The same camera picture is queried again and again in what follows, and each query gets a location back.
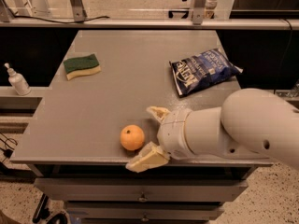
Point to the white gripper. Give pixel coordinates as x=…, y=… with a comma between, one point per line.
x=173, y=133

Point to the orange fruit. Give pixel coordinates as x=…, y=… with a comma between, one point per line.
x=132, y=137

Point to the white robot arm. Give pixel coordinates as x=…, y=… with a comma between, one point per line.
x=251, y=124

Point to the green and yellow sponge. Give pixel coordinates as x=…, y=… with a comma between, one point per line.
x=81, y=66

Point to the blue chip bag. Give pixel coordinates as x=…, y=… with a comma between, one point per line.
x=199, y=72

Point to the grey top drawer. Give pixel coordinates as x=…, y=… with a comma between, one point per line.
x=140, y=190

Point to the grey drawer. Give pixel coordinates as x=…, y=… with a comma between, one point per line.
x=140, y=190
x=144, y=211

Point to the grey lower drawer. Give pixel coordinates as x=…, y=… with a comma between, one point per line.
x=144, y=211

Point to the white pump bottle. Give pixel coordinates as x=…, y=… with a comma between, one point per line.
x=17, y=81

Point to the metal frame bracket left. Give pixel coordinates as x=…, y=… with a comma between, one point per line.
x=78, y=10

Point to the metal frame bracket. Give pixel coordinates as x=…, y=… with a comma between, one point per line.
x=198, y=11
x=78, y=10

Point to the metal frame bracket right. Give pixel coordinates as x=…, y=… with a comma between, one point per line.
x=198, y=11

